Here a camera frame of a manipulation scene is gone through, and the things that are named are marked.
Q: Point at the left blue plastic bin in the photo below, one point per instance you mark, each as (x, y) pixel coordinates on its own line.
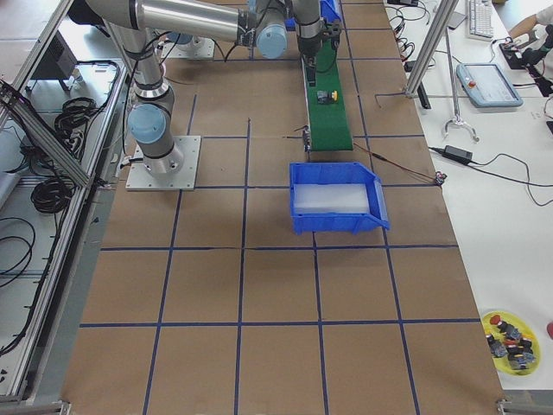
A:
(330, 10)

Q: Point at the blue plastic bin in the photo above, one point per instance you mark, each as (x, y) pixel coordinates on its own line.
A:
(330, 10)
(338, 173)

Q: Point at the black power adapter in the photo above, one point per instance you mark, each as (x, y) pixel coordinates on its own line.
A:
(457, 154)

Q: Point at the right bin white foam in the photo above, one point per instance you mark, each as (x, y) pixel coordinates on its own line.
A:
(330, 199)

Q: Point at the white keyboard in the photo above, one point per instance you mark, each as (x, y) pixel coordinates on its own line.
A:
(479, 19)

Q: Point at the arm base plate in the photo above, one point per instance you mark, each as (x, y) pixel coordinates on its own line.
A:
(178, 170)

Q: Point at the right blue plastic bin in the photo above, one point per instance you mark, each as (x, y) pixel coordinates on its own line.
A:
(338, 173)

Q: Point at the teach pendant tablet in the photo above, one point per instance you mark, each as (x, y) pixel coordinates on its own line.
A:
(487, 86)

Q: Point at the green conveyor belt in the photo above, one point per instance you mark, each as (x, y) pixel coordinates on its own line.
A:
(327, 128)

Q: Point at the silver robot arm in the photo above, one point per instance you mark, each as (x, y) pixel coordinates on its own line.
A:
(223, 85)

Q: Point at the yellow push button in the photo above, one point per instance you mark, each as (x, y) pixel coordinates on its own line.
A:
(327, 97)

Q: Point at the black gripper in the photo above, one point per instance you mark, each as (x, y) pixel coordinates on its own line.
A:
(308, 47)

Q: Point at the person hand at desk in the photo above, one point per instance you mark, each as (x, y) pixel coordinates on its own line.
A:
(523, 27)

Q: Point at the yellow plate of buttons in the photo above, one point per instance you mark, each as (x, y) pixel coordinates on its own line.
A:
(511, 342)

